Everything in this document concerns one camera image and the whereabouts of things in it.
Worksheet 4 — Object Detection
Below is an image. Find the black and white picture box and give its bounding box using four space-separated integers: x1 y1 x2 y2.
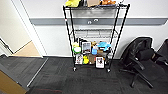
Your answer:
82 41 92 55

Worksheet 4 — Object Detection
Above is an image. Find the green and white bowl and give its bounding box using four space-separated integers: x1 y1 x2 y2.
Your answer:
73 46 82 54

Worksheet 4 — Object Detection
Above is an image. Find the yellow packet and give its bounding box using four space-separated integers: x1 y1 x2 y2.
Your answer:
72 41 80 49

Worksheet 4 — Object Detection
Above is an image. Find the tan plush toy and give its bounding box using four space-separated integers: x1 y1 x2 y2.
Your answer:
90 41 98 48

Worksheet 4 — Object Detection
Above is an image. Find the small blue box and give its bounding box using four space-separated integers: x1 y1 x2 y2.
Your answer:
91 47 99 56

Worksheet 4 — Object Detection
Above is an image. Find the small yellow toy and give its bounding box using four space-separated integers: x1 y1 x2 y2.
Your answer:
82 55 90 65

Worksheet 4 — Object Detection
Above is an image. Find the white box with dark picture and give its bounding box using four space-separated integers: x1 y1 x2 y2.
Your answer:
75 53 84 65

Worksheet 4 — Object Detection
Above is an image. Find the light blue plush toy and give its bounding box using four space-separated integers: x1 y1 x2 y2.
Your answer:
97 41 112 51

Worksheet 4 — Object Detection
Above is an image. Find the black bag with grey print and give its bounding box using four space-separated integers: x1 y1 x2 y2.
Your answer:
80 0 88 7

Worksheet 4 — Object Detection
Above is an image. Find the yellow plush toy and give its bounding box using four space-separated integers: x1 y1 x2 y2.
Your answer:
64 0 82 8

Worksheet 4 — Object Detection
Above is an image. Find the orange plush toy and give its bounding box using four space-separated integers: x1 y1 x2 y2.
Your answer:
99 0 116 7

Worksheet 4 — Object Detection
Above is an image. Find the black office chair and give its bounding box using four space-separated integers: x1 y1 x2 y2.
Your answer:
118 37 161 89

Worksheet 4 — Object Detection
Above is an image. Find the flat white box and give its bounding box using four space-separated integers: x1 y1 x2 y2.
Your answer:
114 0 126 6

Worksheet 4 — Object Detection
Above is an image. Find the yellow wooden panel grey edge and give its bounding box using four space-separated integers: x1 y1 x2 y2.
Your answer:
0 62 30 94

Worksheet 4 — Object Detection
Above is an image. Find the black wire shelf rack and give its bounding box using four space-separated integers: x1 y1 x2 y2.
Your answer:
62 3 131 73

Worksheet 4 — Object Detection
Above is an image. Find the grey wall rail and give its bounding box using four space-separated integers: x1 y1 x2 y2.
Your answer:
29 16 168 27

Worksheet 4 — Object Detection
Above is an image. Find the white door frame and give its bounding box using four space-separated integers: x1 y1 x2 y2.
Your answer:
11 0 48 58

